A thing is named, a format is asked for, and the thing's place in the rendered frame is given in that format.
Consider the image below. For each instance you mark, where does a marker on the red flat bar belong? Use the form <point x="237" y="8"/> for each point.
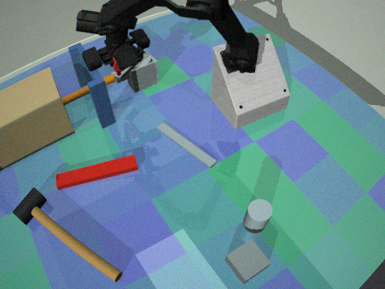
<point x="90" y="173"/>

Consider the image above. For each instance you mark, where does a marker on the black-headed mallet with wooden handle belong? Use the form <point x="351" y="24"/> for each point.
<point x="30" y="206"/>

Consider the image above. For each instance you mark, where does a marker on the grey flat bar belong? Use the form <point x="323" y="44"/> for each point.
<point x="187" y="145"/>

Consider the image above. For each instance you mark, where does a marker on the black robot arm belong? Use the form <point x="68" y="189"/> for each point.
<point x="117" y="16"/>

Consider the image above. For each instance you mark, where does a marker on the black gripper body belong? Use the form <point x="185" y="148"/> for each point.
<point x="93" y="58"/>

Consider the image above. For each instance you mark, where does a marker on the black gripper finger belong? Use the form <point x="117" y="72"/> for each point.
<point x="110" y="63"/>

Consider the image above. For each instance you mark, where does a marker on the grey cylinder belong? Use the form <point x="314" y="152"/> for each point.
<point x="257" y="216"/>

